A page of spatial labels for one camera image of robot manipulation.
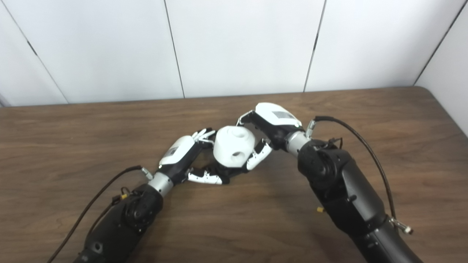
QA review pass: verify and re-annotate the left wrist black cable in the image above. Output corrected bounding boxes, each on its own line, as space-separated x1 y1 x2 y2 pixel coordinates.
47 165 154 263

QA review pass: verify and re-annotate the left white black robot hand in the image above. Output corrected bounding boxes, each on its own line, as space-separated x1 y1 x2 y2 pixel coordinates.
158 128 229 185

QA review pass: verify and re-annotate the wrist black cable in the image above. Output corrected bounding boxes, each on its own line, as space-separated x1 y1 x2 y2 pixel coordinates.
306 116 414 235
47 165 154 263

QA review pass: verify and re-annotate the black flanged holder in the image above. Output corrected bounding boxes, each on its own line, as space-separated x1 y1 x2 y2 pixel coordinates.
203 163 249 184

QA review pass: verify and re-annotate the left arm yellow plug wire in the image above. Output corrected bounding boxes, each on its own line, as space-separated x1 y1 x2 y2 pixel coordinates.
112 187 133 205

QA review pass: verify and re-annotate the round white plastic piece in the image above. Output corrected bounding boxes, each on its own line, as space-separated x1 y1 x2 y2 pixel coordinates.
213 126 256 168

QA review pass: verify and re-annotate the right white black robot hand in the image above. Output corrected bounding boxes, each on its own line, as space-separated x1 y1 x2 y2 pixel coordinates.
236 102 306 171

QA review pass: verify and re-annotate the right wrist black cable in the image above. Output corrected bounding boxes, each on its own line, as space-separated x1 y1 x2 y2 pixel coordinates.
306 116 414 235

